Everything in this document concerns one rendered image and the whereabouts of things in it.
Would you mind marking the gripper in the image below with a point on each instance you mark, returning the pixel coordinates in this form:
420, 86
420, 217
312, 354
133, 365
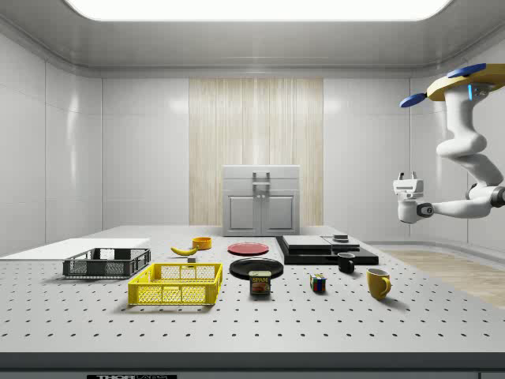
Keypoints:
408, 187

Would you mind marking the black mug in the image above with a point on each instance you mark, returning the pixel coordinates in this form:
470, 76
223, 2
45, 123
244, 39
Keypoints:
346, 264

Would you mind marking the yellow mug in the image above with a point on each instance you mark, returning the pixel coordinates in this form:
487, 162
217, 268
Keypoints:
376, 286

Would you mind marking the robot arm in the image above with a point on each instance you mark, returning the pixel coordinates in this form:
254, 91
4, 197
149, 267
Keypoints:
461, 118

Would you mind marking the drone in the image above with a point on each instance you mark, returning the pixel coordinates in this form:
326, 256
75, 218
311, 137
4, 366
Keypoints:
465, 81

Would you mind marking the puzzle cube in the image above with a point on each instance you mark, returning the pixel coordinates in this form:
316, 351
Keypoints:
318, 283

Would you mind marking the white cabinet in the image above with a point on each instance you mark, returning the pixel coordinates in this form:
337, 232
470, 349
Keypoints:
260, 205

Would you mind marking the black plate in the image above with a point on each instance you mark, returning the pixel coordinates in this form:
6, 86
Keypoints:
256, 265

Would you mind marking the red plate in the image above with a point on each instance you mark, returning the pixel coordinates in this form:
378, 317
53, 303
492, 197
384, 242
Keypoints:
248, 248

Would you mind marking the flat-sided can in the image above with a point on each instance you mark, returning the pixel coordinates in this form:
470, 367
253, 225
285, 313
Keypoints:
260, 284

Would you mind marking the yellow bowl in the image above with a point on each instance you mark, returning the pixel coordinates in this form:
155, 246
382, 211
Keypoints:
202, 245

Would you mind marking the banana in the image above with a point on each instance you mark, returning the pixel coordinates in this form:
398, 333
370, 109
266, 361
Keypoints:
183, 251

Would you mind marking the yellow basket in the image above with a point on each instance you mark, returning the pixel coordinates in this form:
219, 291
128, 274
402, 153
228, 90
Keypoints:
173, 294

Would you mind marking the white board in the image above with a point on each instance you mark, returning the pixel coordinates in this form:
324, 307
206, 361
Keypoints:
75, 246

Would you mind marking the dark grey basket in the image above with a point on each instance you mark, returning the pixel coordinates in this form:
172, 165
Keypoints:
79, 268

